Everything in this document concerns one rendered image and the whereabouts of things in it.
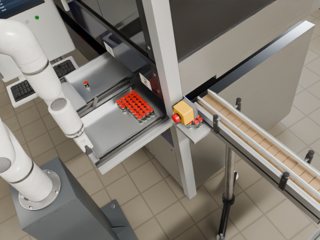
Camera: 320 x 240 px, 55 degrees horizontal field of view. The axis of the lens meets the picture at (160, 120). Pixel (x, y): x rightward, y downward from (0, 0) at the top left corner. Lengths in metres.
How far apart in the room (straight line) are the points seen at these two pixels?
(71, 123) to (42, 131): 1.72
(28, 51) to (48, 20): 1.05
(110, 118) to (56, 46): 0.75
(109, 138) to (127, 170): 0.95
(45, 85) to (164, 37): 0.43
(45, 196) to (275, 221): 1.41
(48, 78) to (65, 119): 0.20
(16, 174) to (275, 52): 1.36
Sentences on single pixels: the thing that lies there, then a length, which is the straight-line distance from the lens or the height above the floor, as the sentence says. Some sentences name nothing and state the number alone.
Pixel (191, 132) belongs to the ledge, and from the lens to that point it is 1.39.
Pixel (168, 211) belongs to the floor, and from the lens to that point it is 2.17.
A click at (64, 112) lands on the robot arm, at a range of 1.14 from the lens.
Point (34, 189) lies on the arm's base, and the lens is 1.35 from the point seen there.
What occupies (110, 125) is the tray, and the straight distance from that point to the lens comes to 1.49.
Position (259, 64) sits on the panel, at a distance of 1.68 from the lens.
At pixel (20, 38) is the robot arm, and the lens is 0.95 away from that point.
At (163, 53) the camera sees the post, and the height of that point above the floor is 1.30.
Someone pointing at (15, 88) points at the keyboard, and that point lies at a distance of 2.05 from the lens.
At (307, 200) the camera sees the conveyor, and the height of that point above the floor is 0.93.
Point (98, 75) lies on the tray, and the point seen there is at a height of 0.88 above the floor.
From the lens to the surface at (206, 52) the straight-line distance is 1.29.
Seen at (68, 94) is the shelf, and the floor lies 0.88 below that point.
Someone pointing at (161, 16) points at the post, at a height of 1.44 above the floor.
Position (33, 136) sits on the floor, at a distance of 2.91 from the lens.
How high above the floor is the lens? 2.01
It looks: 51 degrees down
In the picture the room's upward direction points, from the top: 14 degrees counter-clockwise
